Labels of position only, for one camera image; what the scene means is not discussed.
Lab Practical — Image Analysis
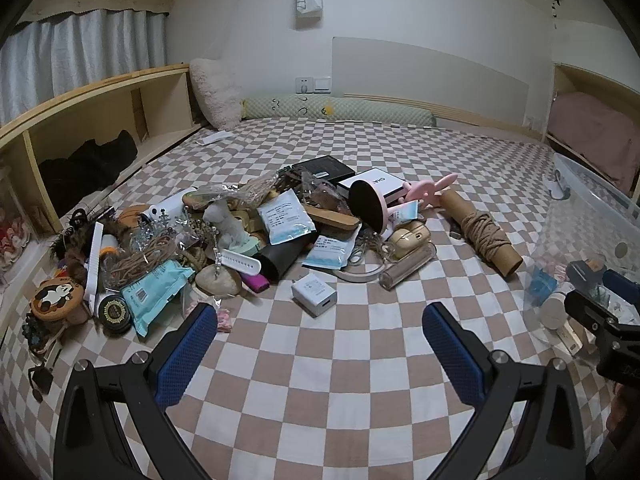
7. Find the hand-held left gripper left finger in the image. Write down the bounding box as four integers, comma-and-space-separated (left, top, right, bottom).
52, 302, 221, 480

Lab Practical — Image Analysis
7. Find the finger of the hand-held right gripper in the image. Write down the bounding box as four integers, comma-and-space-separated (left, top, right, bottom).
564, 290, 625, 330
601, 269, 640, 305

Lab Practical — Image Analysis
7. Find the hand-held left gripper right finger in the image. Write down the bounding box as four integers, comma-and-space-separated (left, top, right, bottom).
421, 302, 586, 480

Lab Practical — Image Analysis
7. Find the clear bag of pink candies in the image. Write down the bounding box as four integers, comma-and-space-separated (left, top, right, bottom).
182, 295, 236, 333

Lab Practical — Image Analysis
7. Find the teal wet wipe packet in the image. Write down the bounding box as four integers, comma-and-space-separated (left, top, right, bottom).
120, 260, 196, 338

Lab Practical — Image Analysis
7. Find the clear plastic storage container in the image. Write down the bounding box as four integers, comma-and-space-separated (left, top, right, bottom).
530, 152, 640, 361

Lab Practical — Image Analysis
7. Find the purple tube with black cap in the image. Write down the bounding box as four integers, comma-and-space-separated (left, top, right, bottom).
240, 272, 271, 294

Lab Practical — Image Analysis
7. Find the clear plastic tube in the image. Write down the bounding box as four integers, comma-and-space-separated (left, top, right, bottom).
378, 242, 435, 289

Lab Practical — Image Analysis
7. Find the white perforated strap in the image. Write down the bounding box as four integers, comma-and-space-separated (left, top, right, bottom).
218, 249, 262, 273

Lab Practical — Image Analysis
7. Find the beige earbuds case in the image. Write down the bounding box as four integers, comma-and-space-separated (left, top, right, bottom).
389, 221, 432, 261

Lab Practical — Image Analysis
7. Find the white charger adapter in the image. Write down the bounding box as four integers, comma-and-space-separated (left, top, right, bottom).
291, 275, 338, 318

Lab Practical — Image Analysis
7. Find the clear bag of brown items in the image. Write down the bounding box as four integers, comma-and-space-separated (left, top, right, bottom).
280, 165, 351, 211

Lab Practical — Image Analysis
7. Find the small beige box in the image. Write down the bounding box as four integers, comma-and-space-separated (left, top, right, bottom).
557, 322, 586, 356

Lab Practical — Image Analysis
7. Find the small white jar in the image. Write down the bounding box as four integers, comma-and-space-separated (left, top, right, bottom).
540, 292, 573, 331

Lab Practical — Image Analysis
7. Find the beige stone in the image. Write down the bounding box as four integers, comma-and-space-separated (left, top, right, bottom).
195, 265, 242, 297

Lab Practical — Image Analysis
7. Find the black round tin gold pattern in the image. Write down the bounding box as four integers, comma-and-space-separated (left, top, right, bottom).
95, 292, 133, 333

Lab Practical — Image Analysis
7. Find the checkered bed sheet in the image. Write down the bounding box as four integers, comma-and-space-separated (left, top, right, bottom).
0, 117, 640, 480

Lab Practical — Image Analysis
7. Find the green round case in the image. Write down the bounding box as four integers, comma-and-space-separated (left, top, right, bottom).
220, 232, 261, 256

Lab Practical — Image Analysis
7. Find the white headband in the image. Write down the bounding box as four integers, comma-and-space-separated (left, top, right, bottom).
334, 260, 388, 283

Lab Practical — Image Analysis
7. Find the long white strip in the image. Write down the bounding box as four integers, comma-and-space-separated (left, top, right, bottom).
82, 222, 106, 318

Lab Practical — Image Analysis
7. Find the silver tiara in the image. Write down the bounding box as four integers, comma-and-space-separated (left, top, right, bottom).
127, 217, 221, 261

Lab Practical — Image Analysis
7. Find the black folded pouch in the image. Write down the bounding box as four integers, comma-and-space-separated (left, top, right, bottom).
260, 235, 316, 281

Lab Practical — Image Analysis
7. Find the white plush figurine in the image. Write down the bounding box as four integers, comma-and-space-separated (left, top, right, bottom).
202, 202, 246, 241

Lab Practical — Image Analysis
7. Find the bunch of metal hair clips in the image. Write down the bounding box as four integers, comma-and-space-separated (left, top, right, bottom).
347, 232, 383, 267

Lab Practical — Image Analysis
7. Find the round panda pouch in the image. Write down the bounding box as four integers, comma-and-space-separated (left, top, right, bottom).
30, 280, 86, 321

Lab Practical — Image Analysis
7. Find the light wooden box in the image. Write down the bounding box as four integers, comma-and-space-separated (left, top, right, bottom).
235, 207, 266, 236

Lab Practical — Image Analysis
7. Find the white cylinder case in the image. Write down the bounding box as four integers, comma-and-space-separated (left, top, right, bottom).
137, 187, 198, 223

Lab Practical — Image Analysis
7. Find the brown furry piece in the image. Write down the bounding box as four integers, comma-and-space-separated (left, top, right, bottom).
50, 220, 131, 286

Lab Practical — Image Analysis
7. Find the brown round leather pouch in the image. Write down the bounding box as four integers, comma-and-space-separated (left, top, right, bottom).
117, 205, 151, 226

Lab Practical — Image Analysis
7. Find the black key fob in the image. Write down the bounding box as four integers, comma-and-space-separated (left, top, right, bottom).
27, 365, 55, 403

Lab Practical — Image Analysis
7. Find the light blue tube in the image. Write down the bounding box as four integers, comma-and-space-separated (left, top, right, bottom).
387, 200, 421, 226

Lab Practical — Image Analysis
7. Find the pink blanket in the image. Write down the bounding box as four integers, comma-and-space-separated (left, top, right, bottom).
547, 91, 640, 196

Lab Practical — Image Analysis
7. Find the blue white face mask packet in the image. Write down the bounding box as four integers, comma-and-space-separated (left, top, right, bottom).
256, 194, 317, 247
301, 234, 362, 270

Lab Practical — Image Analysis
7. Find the pink rabbit toy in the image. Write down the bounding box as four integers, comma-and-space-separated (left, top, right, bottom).
402, 173, 460, 211

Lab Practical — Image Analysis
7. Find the clear bag of twine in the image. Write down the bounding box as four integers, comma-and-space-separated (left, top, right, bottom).
197, 170, 281, 208

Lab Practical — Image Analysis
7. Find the round pink-rimmed mirror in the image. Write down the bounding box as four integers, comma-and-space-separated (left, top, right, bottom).
348, 179, 387, 236

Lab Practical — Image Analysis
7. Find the wooden brush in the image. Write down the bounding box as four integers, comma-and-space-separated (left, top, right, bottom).
305, 203, 362, 233

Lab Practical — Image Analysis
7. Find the white box with black trim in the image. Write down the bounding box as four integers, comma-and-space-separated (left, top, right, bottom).
336, 169, 407, 206

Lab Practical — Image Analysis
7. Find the clear jar of red shells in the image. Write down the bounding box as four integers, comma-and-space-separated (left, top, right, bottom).
0, 162, 38, 281

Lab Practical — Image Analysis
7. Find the black cloth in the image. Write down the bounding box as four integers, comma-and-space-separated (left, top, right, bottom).
39, 130, 138, 216

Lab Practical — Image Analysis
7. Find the black flat box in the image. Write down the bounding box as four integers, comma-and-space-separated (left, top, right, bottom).
292, 156, 357, 183

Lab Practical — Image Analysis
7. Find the fluffy white pillow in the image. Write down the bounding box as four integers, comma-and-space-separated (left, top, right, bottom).
189, 58, 246, 131

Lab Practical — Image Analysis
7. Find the green long bolster pillow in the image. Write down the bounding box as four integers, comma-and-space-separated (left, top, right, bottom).
242, 95, 437, 127

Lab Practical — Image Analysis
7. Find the wooden shelf unit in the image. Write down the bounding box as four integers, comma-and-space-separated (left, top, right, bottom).
0, 62, 201, 241

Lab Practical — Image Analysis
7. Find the white headboard panel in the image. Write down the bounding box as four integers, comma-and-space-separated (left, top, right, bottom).
332, 36, 530, 121

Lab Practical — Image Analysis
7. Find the grey white curtain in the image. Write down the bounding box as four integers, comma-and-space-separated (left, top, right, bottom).
0, 7, 168, 126

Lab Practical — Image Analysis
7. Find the cardboard tube wrapped with rope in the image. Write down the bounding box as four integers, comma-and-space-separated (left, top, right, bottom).
439, 188, 524, 277

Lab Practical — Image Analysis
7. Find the brown jute cord bundle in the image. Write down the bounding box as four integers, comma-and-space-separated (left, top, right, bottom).
102, 242, 186, 291

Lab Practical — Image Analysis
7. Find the dark bead bracelet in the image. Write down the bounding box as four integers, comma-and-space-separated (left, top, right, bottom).
22, 310, 56, 356

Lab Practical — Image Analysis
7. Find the wooden alcove frame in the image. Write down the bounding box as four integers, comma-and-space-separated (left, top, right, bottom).
542, 62, 640, 201

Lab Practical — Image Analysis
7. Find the wooden bed frame rail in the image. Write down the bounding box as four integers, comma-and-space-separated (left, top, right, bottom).
345, 92, 546, 142

